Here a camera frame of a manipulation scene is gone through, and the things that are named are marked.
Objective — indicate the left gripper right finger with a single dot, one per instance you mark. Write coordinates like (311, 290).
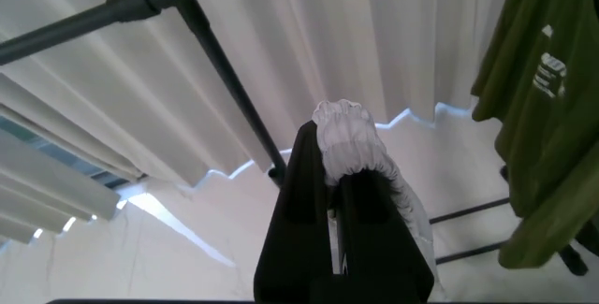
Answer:
(379, 248)

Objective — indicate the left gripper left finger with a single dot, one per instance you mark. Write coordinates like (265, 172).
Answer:
(295, 238)

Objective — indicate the pale grey shorts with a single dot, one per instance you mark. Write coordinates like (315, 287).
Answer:
(346, 140)

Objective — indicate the green printed shirt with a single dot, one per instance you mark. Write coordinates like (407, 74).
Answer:
(538, 154)

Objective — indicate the white curtain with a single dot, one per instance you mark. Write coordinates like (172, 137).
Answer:
(327, 37)
(47, 187)

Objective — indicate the window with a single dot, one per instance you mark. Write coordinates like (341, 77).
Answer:
(61, 154)

